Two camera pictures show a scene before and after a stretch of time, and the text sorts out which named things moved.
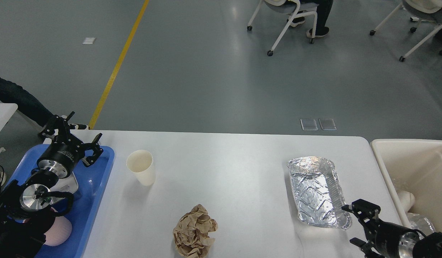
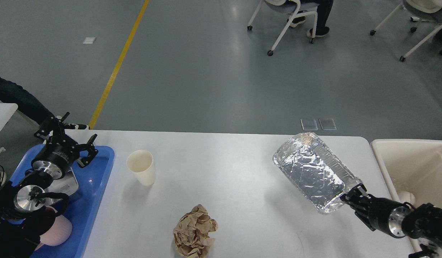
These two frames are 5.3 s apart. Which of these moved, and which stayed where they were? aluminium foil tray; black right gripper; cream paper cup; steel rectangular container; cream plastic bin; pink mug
Moved: aluminium foil tray; black right gripper
Stayed: pink mug; cream paper cup; cream plastic bin; steel rectangular container
